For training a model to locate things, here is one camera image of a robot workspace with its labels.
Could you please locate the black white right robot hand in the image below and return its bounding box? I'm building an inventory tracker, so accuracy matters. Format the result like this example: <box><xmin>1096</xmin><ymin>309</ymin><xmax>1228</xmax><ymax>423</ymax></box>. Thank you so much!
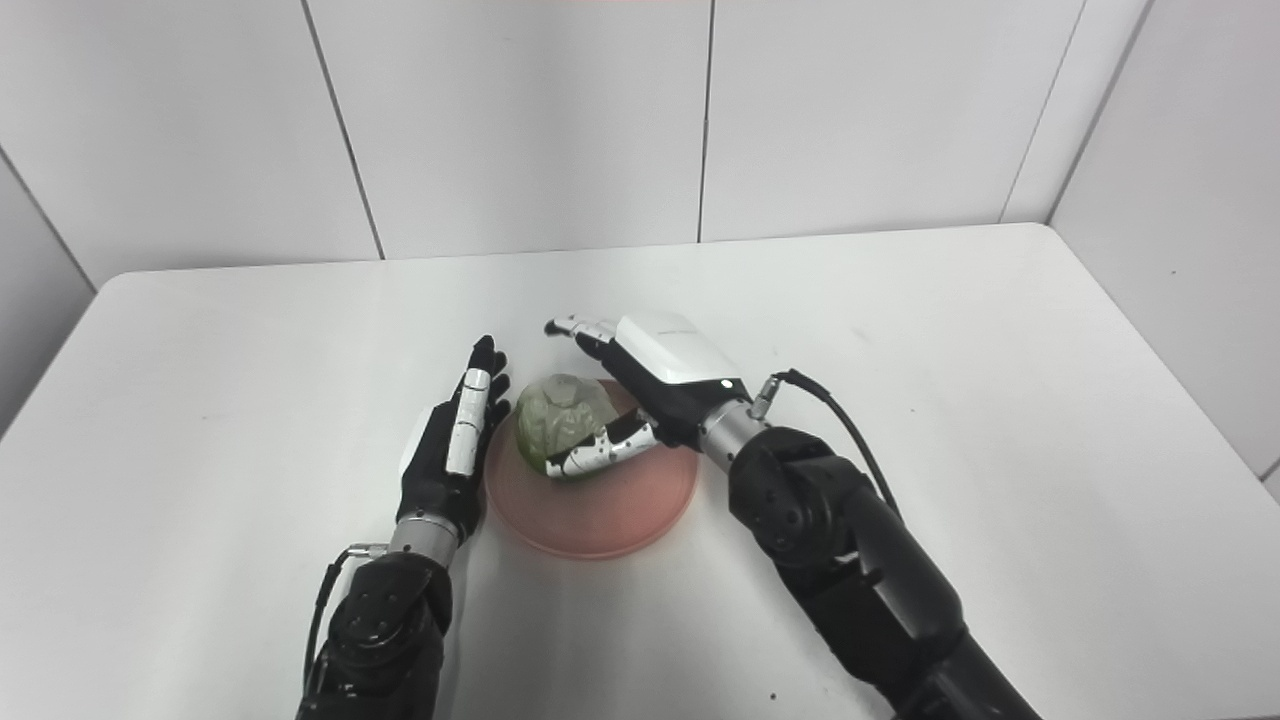
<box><xmin>544</xmin><ymin>311</ymin><xmax>753</xmax><ymax>481</ymax></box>

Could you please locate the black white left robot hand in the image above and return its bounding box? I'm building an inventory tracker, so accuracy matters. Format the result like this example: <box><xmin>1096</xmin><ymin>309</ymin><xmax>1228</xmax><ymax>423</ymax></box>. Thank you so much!
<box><xmin>398</xmin><ymin>335</ymin><xmax>512</xmax><ymax>546</ymax></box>

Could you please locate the green white cabbage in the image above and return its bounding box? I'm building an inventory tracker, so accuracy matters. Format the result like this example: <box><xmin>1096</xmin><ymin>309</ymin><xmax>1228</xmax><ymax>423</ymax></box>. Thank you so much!
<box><xmin>515</xmin><ymin>374</ymin><xmax>619</xmax><ymax>477</ymax></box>

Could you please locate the pink round plate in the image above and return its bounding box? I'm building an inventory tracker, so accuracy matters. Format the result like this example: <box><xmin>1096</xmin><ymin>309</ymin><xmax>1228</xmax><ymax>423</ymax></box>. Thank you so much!
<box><xmin>483</xmin><ymin>378</ymin><xmax>700</xmax><ymax>560</ymax></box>

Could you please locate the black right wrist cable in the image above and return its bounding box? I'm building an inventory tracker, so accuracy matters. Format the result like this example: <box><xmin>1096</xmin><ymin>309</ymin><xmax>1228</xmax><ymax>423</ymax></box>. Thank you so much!
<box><xmin>752</xmin><ymin>369</ymin><xmax>901</xmax><ymax>516</ymax></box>

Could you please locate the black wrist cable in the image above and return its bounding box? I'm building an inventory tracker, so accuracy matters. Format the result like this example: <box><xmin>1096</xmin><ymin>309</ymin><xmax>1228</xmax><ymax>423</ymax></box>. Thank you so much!
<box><xmin>303</xmin><ymin>543</ymin><xmax>389</xmax><ymax>691</ymax></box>
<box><xmin>752</xmin><ymin>369</ymin><xmax>901</xmax><ymax>516</ymax></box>

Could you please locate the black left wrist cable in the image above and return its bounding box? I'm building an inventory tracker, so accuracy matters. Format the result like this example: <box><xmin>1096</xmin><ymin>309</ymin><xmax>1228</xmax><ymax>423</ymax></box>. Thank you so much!
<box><xmin>303</xmin><ymin>543</ymin><xmax>389</xmax><ymax>691</ymax></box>

